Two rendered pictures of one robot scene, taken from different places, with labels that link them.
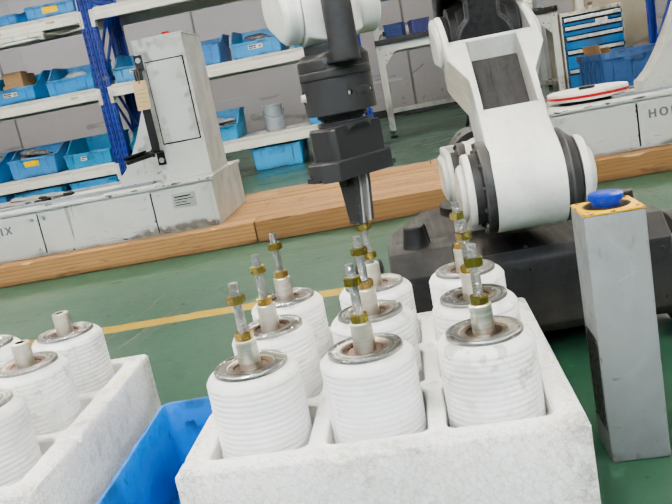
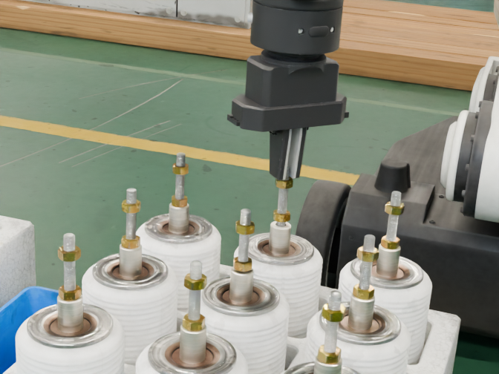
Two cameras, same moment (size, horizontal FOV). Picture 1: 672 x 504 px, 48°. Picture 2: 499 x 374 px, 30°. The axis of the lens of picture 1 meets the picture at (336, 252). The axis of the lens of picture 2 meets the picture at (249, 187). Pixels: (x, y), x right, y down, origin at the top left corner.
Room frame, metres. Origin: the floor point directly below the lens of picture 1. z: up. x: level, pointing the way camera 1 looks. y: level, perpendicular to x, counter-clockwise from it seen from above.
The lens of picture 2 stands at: (0.06, -0.18, 0.68)
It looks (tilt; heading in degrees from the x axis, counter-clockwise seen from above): 21 degrees down; 11
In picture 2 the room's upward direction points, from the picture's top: 4 degrees clockwise
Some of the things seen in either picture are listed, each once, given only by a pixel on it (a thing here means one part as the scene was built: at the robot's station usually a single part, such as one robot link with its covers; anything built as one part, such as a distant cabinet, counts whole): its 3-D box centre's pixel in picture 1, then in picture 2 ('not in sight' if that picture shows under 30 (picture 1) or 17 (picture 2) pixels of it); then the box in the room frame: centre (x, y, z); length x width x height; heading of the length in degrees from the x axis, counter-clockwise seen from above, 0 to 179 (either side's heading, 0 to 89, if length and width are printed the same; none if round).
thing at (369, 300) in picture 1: (368, 301); (241, 284); (0.84, -0.03, 0.26); 0.02 x 0.02 x 0.03
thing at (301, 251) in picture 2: (374, 284); (278, 249); (0.95, -0.04, 0.25); 0.08 x 0.08 x 0.01
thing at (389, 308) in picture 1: (370, 312); (240, 296); (0.84, -0.03, 0.25); 0.08 x 0.08 x 0.01
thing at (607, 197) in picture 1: (605, 200); not in sight; (0.87, -0.32, 0.32); 0.04 x 0.04 x 0.02
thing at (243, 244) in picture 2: (362, 268); (243, 246); (0.84, -0.03, 0.30); 0.01 x 0.01 x 0.08
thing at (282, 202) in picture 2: (366, 241); (282, 199); (0.95, -0.04, 0.31); 0.01 x 0.01 x 0.08
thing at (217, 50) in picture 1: (201, 53); not in sight; (5.78, 0.69, 0.90); 0.50 x 0.38 x 0.21; 175
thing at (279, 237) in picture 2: (372, 274); (279, 238); (0.95, -0.04, 0.26); 0.02 x 0.02 x 0.03
